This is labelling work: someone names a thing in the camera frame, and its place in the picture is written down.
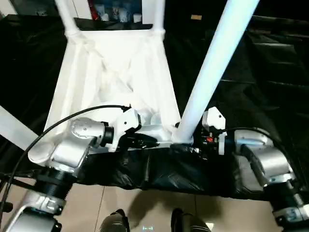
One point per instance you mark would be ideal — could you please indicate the white plastic table top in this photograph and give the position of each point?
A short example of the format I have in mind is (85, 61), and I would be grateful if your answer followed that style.
(120, 72)

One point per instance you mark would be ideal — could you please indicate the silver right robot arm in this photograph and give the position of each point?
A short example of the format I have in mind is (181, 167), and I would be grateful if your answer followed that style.
(265, 159)

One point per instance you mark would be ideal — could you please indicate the black work mat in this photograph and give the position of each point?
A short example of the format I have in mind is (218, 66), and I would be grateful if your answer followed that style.
(260, 87)

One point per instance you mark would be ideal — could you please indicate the black left robot foot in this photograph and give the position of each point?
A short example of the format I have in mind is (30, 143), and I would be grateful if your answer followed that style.
(116, 222)

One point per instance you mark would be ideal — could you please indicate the black metal stand leg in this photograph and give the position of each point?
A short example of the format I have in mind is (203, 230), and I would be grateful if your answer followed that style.
(9, 193)

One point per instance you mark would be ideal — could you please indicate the white cabinet with glass doors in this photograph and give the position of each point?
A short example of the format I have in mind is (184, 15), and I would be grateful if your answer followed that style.
(111, 7)

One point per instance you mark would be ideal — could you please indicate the black furniture with yellow label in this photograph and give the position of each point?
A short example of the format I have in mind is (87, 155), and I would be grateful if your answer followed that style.
(270, 9)

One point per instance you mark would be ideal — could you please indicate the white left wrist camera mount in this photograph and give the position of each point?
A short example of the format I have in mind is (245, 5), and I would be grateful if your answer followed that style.
(126, 118)

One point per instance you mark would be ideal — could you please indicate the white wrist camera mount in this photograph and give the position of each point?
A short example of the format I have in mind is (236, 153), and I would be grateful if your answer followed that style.
(213, 118)
(126, 118)

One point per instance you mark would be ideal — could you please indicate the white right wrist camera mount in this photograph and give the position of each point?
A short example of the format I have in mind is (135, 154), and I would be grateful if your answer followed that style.
(213, 118)

